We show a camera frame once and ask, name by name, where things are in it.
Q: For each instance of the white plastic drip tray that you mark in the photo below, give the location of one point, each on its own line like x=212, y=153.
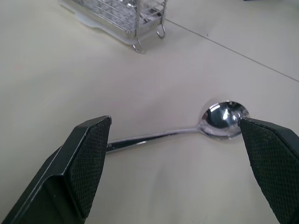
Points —
x=93, y=19

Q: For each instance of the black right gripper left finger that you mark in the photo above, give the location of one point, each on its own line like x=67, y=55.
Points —
x=70, y=172

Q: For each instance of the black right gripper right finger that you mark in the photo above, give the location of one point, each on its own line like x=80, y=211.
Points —
x=273, y=163

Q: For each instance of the shiny steel spoon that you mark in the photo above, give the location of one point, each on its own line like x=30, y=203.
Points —
x=217, y=121

